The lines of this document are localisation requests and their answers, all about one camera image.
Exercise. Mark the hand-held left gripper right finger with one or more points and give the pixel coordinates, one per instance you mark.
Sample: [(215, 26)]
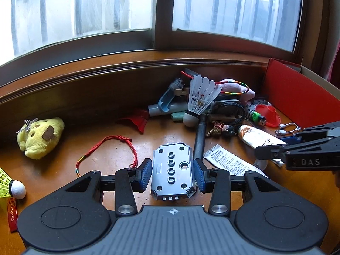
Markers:
[(200, 176)]

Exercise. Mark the white printed sachet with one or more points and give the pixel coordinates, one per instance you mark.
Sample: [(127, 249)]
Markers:
[(231, 162)]

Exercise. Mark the black pen with gold band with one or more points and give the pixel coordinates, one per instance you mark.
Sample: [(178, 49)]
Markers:
[(199, 138)]

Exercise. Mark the open red cardboard box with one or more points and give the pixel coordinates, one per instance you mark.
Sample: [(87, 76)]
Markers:
[(300, 95)]

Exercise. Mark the wooden desktop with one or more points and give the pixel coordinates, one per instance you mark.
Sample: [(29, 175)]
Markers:
[(93, 127)]

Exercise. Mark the clear plastic cap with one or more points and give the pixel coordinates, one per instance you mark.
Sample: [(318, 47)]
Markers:
[(261, 164)]

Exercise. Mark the small wooden block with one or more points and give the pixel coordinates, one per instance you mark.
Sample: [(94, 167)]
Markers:
[(182, 93)]

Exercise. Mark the red plastic cone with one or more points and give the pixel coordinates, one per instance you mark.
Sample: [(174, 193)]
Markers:
[(268, 115)]

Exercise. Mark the red-haired small figurine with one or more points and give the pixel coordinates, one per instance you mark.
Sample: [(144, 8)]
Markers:
[(216, 129)]

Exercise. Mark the grey plastic pipe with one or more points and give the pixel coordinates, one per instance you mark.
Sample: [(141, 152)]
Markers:
[(155, 110)]

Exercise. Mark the pale green tube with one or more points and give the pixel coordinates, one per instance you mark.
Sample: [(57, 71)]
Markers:
[(177, 116)]

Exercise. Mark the neat white feather shuttlecock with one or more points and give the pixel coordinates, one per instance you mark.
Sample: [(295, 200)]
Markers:
[(200, 95)]

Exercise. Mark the white squeeze tube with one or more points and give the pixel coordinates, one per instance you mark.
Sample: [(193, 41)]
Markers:
[(257, 136)]

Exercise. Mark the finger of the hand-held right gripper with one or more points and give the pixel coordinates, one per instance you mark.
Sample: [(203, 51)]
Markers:
[(271, 151), (318, 130)]

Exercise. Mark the metal framed window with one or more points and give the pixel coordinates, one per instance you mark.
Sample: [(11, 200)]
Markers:
[(159, 18)]

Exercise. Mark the yellow plush toy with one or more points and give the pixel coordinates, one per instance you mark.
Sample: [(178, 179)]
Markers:
[(39, 138)]

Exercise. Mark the black-haired small figurine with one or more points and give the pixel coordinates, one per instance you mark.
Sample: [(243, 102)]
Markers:
[(229, 130)]

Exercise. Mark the red plastic fin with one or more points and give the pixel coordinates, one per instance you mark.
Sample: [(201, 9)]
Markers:
[(136, 118)]

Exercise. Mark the grey fluffy tuft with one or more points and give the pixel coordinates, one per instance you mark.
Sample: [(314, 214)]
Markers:
[(176, 83)]

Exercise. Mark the dark metal plate with holes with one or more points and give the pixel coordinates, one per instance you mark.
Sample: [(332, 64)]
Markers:
[(256, 106)]

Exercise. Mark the pink plush toy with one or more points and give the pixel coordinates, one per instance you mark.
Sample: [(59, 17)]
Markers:
[(233, 85)]

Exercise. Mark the red flat packet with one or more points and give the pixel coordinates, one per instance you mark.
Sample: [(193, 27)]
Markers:
[(12, 215)]

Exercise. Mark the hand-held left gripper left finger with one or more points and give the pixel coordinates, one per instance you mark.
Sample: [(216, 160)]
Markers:
[(145, 175)]

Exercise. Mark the grey metal plate with holes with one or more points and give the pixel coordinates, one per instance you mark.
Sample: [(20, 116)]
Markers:
[(171, 172)]

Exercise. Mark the blue plastic clip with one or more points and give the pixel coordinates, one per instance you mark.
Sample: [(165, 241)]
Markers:
[(167, 101)]

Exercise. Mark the yellow plastic shuttlecock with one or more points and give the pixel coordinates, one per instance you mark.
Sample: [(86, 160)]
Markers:
[(10, 187)]

